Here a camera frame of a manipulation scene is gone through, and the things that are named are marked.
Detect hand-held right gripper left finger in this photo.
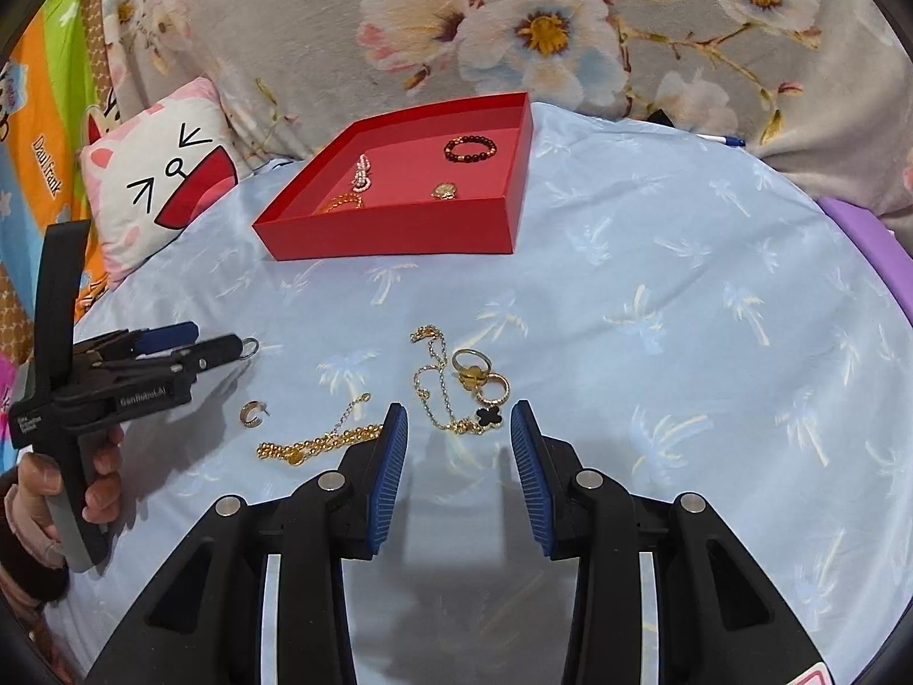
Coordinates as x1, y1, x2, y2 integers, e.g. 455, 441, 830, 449
86, 403, 411, 685

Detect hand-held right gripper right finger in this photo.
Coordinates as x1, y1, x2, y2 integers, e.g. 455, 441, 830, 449
508, 400, 837, 685

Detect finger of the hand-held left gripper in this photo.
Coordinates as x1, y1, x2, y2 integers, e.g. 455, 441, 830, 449
92, 333, 245, 377
73, 320, 201, 366

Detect gold black clover necklace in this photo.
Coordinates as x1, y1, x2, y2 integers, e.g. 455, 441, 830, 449
409, 324, 509, 437

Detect red tray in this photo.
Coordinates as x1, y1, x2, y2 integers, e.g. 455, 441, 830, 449
252, 90, 535, 263

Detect person's left forearm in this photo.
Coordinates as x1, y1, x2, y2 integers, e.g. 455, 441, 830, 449
0, 483, 76, 679

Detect person's left hand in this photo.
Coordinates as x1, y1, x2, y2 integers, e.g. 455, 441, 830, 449
15, 426, 127, 550

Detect white cat pillow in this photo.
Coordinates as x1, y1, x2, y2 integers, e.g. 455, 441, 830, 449
80, 76, 241, 293

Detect light blue palm sheet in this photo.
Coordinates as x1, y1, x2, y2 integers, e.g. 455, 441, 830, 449
29, 101, 904, 685

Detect colourful printed blanket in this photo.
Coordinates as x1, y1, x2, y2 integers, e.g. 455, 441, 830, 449
0, 0, 131, 401

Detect grey floral blanket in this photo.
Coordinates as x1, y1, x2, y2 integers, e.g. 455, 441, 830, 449
92, 0, 913, 216

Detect purple cloth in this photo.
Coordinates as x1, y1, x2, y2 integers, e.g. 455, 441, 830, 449
819, 192, 904, 288

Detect chunky gold chain bracelet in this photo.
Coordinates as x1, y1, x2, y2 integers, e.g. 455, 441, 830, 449
256, 392, 387, 469

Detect gold crystal ring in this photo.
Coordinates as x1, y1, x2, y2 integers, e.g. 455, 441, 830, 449
475, 372, 513, 407

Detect gold flower ring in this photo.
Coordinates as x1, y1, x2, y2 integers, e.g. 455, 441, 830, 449
451, 347, 494, 393

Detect dark beaded bracelet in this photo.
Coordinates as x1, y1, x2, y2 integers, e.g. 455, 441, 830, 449
443, 135, 498, 166

